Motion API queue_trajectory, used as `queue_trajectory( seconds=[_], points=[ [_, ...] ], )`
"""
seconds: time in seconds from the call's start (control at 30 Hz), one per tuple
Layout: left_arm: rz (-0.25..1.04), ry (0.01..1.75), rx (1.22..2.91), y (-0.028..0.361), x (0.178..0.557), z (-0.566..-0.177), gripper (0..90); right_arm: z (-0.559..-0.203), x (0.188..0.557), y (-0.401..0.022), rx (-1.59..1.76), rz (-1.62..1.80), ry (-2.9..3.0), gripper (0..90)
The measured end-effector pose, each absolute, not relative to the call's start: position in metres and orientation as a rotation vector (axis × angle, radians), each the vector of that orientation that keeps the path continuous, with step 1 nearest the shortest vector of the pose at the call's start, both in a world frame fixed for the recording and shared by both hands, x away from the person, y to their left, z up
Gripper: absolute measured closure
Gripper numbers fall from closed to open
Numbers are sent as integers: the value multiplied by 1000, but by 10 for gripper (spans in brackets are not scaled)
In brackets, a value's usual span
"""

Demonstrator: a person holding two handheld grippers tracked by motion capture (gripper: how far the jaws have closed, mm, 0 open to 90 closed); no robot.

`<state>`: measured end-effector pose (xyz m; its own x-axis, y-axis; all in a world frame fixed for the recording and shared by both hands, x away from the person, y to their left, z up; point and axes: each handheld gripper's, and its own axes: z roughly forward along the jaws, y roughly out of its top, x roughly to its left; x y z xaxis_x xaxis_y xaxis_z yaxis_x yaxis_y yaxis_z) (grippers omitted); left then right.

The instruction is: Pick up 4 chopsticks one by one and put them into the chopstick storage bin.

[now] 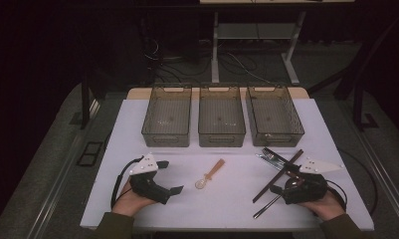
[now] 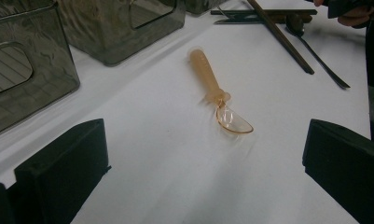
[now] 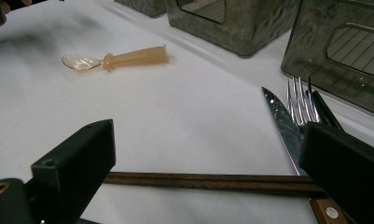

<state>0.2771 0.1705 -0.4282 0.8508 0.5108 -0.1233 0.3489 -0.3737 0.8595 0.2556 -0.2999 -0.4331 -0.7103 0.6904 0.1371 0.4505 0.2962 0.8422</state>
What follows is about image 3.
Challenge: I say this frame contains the orange translucent plastic spoon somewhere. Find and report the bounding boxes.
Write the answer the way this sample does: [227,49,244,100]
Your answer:
[62,45,170,73]

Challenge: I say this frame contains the silver metal fork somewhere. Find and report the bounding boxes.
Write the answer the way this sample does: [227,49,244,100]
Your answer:
[285,76,323,134]

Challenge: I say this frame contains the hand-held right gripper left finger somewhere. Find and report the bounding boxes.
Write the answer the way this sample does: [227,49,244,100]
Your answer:
[30,119,117,224]

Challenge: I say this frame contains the translucent grey plastic bin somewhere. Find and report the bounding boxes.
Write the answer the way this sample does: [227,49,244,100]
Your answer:
[164,0,302,59]
[114,0,168,19]
[280,0,374,119]

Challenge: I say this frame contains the wooden-handled steak knife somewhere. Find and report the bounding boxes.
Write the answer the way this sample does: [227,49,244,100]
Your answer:
[261,86,352,224]

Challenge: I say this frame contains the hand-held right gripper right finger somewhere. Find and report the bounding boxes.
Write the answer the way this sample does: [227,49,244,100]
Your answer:
[299,121,374,224]

